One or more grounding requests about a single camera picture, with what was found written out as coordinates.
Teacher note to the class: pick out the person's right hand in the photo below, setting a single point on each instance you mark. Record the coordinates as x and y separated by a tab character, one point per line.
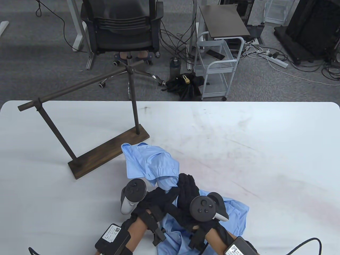
187	188

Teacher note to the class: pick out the person's left hand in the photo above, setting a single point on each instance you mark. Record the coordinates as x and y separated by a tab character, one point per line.
156	199

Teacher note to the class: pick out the light blue long-sleeve shirt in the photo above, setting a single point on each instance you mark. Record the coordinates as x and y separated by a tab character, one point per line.
154	162

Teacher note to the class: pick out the dark wooden desktop rack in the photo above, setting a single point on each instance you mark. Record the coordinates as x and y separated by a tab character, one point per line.
106	152

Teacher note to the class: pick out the person's left forearm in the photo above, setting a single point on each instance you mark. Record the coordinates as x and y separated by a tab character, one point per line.
138	231

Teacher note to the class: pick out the person's right forearm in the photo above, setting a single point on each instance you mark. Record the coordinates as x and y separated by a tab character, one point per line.
217	239

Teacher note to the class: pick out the white desktop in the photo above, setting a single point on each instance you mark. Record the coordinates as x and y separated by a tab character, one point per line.
279	132

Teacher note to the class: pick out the grey black hand controller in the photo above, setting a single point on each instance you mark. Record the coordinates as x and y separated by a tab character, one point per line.
132	191
203	207

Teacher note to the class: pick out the black wrist sensor box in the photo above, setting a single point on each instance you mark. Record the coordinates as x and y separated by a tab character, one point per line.
111	236
239	248

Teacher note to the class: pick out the black folded umbrella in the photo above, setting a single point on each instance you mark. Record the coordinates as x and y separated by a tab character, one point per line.
186	89

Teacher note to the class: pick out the dark water bottle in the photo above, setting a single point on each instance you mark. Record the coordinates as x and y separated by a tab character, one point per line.
175	67

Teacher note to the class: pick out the white metal rolling cart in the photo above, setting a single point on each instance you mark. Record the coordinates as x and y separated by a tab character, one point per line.
212	65

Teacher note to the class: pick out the grey metal desk leg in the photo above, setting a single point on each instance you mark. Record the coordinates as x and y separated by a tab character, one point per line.
90	61
190	61

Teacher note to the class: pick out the black phone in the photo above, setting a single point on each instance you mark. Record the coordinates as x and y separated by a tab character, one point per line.
215	54

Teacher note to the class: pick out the white power strip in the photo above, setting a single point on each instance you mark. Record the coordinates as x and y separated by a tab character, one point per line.
277	61

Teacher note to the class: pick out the dark brown side table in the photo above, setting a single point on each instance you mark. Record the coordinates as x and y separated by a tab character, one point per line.
223	21

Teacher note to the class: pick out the black office chair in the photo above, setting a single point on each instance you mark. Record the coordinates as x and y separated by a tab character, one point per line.
124	29

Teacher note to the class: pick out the black computer case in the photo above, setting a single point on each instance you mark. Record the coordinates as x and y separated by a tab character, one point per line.
245	10

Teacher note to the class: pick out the white desk leg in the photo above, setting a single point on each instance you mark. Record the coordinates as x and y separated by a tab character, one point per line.
77	26

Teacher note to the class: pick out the black equipment stand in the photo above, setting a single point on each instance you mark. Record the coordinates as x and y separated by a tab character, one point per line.
310	24

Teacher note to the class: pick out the white desk foot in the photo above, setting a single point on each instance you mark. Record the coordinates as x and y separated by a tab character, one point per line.
3	28

